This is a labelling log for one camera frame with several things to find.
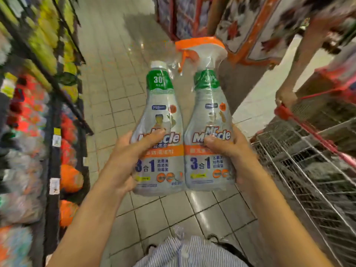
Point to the person's right hand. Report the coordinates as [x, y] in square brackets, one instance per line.
[240, 155]

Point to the person's left hand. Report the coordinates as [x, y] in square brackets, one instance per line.
[122, 164]

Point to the person's right thumb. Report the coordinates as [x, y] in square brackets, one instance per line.
[219, 143]

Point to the person's left thumb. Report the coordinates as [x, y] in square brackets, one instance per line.
[147, 139]

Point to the white-capped cleaner refill bottle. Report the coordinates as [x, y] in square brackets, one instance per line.
[160, 122]

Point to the orange-trigger cleaner spray bottle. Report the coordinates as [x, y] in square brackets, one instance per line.
[208, 108]

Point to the another person's forearm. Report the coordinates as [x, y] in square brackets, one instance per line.
[306, 52]

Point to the person's left forearm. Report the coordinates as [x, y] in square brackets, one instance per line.
[89, 222]

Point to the person's right forearm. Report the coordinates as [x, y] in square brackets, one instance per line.
[278, 219]

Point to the orange round pack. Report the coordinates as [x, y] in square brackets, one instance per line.
[66, 212]
[71, 178]

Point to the white shelf price tag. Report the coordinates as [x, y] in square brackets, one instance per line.
[54, 186]
[56, 140]

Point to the black store shelf rack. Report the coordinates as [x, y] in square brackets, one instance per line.
[54, 113]

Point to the striped shirt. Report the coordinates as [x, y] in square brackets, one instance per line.
[192, 253]

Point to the row of red packets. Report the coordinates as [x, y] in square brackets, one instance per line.
[27, 105]

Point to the stacked goods display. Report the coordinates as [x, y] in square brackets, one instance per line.
[183, 15]

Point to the row of grey packets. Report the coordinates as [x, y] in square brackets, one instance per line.
[22, 175]

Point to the row of yellow packets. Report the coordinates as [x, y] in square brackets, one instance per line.
[46, 50]

